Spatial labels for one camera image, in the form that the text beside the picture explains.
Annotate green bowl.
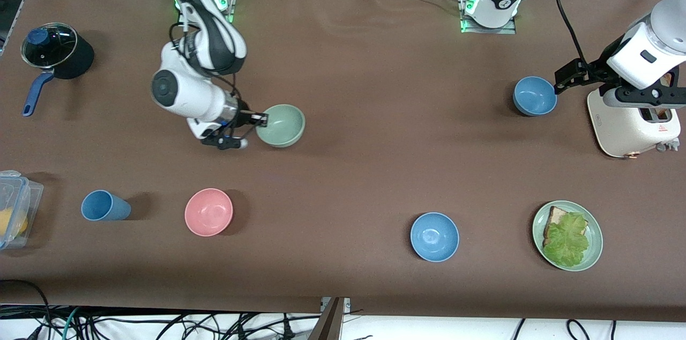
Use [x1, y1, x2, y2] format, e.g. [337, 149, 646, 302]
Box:
[255, 104, 306, 148]

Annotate blue bowl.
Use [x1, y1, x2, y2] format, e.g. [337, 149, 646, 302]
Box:
[410, 212, 460, 263]
[513, 76, 558, 116]

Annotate pink bowl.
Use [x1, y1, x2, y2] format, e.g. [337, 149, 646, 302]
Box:
[184, 188, 234, 237]

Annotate cream toaster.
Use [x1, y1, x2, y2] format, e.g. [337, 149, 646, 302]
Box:
[587, 75, 682, 158]

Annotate blue cup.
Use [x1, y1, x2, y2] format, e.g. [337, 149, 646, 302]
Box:
[81, 190, 132, 221]

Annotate bread slice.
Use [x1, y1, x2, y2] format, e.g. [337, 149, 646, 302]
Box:
[543, 206, 587, 247]

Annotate green lettuce leaf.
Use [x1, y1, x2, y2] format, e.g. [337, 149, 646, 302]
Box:
[543, 212, 590, 268]

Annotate green plate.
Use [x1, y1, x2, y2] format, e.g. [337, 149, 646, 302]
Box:
[532, 201, 604, 272]

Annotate clear plastic container blue lid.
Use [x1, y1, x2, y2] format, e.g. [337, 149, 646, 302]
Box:
[0, 170, 44, 250]

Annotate yellow fruit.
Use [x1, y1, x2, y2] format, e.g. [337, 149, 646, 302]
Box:
[0, 209, 28, 239]

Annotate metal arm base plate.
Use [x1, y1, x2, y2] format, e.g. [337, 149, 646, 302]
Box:
[177, 0, 236, 28]
[458, 0, 518, 35]

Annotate black pot blue handle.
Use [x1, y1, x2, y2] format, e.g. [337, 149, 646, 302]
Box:
[20, 23, 95, 117]

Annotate metal table bracket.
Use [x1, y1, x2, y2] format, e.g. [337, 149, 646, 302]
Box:
[320, 297, 352, 313]

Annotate dark support post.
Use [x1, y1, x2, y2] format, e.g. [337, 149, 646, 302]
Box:
[308, 297, 346, 340]

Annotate teal cable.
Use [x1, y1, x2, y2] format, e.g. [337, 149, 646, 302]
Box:
[63, 307, 81, 340]

